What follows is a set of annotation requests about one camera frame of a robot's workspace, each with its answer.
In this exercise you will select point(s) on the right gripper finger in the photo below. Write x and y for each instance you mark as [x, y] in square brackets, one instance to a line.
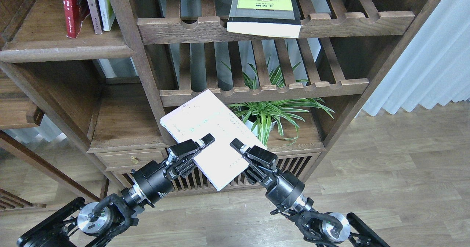
[239, 146]

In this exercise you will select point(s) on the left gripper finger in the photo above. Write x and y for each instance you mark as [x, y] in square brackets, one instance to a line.
[205, 141]

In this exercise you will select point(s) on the brass drawer knob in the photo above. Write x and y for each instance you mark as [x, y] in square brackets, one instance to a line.
[135, 160]

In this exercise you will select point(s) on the pale lilac white book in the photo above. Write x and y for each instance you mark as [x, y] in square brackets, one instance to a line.
[206, 114]

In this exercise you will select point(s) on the white plant pot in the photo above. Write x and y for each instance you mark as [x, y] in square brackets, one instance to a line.
[252, 125]

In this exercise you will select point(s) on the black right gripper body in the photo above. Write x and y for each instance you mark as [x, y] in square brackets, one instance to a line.
[283, 189]

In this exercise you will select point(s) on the yellow and black thick book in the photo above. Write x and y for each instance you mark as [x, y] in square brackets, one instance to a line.
[269, 18]

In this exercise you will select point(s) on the dark wooden bookshelf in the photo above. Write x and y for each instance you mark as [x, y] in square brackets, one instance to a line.
[108, 92]

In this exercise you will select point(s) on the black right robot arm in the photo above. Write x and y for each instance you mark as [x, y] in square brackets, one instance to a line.
[332, 228]

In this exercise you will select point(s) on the green spider plant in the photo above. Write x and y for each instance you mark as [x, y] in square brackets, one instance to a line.
[265, 111]

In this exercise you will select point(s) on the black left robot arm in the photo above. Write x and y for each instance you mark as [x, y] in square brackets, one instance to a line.
[115, 214]

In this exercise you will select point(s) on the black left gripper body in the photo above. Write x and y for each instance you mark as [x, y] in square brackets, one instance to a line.
[153, 181]

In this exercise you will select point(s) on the red rescue guide book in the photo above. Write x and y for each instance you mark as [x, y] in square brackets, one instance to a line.
[75, 11]

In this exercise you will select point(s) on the white green upright book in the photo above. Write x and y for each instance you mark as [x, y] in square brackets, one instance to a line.
[107, 14]

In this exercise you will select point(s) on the white pleated curtain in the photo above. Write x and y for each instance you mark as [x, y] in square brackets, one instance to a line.
[435, 66]

